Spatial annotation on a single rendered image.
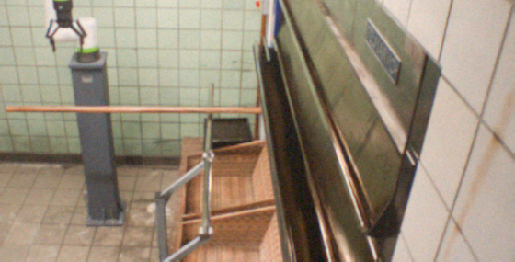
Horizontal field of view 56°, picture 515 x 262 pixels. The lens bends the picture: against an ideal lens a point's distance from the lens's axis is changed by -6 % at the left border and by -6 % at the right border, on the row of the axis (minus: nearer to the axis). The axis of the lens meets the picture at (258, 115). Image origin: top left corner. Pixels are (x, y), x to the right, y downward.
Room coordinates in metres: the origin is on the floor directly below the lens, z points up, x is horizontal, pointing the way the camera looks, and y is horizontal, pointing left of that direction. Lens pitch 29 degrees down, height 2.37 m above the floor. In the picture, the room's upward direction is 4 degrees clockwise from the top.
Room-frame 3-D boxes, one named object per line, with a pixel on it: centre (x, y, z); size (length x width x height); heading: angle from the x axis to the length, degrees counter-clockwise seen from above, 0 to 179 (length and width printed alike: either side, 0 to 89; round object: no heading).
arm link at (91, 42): (2.70, 1.05, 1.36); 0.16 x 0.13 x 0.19; 115
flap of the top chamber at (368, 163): (1.65, -0.18, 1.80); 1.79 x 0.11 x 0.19; 5
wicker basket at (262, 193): (2.20, 0.14, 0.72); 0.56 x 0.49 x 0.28; 6
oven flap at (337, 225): (1.65, -0.18, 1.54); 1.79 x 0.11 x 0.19; 5
